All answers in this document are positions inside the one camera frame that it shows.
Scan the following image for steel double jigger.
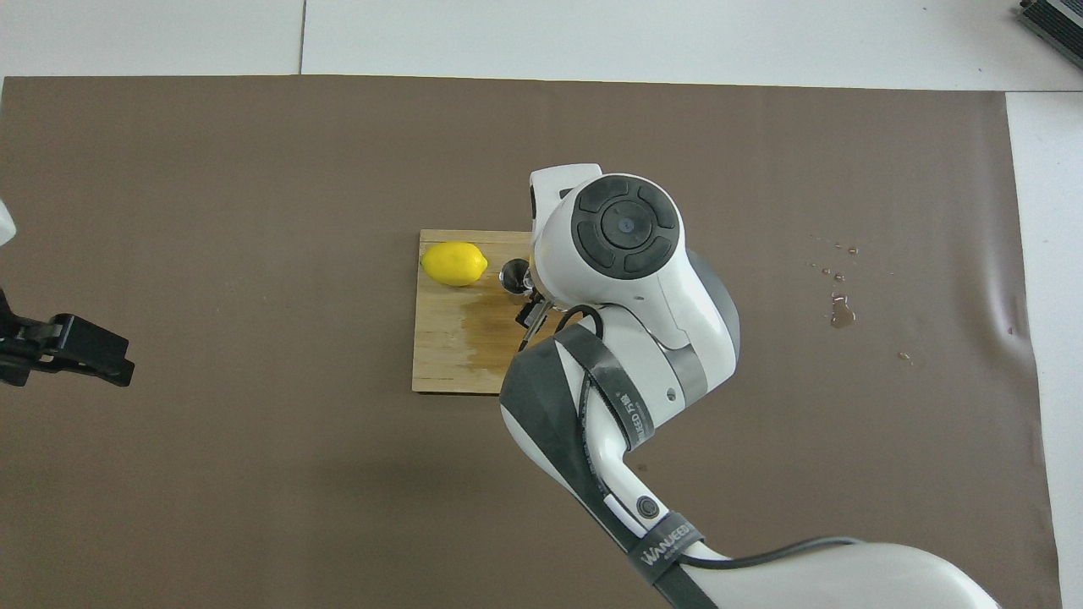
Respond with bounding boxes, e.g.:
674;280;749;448
499;260;536;304

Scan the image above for brown paper table mat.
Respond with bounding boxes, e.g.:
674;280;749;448
0;74;1063;609

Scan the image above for grey ribbed metal device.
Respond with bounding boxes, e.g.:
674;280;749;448
1015;0;1083;70

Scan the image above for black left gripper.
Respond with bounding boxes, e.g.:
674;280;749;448
0;288;136;388

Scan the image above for wooden cutting board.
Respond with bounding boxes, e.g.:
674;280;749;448
411;228;576;395

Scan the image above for yellow lemon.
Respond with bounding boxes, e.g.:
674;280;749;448
421;241;489;288

